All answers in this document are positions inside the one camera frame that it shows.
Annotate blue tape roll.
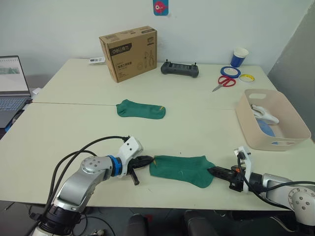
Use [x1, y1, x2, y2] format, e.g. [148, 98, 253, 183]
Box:
[220, 65, 242, 79]

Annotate red handled scissors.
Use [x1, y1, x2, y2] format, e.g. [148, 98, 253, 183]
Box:
[212, 75, 237, 93]

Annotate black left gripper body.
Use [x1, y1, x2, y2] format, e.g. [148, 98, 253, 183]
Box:
[126, 156, 143, 173]

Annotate dark rounded shape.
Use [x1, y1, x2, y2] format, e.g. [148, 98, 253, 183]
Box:
[124, 213, 149, 236]
[184, 209, 219, 236]

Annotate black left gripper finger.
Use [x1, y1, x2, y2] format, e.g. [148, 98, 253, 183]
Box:
[138, 155, 156, 169]
[130, 169, 140, 186]

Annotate yellow tape roll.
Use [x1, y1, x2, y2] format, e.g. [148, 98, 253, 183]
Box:
[239, 73, 256, 85]

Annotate blue sock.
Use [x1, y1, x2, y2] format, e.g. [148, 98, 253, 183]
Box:
[256, 119, 295, 146]

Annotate fish sticker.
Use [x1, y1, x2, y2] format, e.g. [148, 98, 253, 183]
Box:
[152, 0, 170, 17]

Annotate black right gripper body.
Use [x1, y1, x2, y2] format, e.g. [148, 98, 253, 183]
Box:
[228, 165, 245, 192]

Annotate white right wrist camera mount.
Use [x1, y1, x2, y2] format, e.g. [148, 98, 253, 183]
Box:
[233, 145, 253, 194]

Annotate beige plastic basket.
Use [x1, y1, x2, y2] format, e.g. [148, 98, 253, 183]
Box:
[235, 88, 312, 152]

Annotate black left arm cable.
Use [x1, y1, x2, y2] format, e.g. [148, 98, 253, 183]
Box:
[43, 135, 130, 218]

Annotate green ankle sock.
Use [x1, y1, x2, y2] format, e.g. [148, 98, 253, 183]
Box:
[116, 99, 167, 120]
[149, 154, 216, 189]

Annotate brown cardboard box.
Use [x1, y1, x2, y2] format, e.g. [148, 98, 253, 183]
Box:
[98, 25, 158, 84]

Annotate white sock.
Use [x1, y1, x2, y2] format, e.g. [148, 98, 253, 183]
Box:
[251, 104, 280, 124]

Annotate dark grey remote controller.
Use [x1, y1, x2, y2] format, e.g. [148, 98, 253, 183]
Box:
[160, 59, 201, 79]

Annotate blue and white paper cup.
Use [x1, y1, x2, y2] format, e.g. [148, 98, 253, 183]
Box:
[230, 47, 250, 68]

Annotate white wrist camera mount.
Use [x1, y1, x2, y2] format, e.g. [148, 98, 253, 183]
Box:
[233, 145, 253, 194]
[115, 136, 144, 179]

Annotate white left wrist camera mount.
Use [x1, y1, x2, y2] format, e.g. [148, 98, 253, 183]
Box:
[115, 136, 144, 179]

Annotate grey laptop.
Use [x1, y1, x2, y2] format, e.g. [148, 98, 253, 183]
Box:
[0, 55, 33, 129]

